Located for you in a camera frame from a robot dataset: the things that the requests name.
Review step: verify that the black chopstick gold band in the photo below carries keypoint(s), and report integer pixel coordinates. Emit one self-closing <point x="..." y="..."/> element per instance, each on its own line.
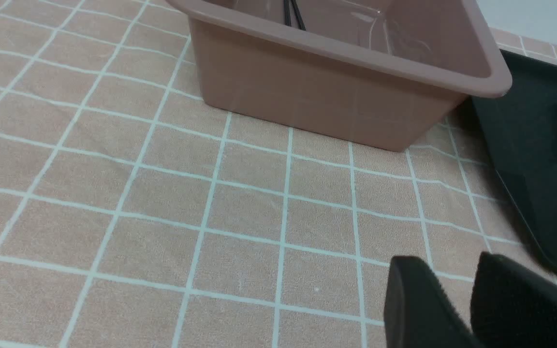
<point x="298" y="15"/>
<point x="287" y="13"/>

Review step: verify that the black plastic tray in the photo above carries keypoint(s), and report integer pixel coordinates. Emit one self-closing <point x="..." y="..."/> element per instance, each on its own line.
<point x="520" y="131"/>

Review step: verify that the pink plastic bin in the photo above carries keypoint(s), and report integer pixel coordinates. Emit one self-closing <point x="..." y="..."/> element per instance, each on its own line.
<point x="374" y="72"/>

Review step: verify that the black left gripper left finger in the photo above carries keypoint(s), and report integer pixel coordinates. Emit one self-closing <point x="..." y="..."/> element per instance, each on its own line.
<point x="417" y="311"/>

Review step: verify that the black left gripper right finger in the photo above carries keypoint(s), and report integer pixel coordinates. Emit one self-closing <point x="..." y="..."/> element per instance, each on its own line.
<point x="511" y="306"/>

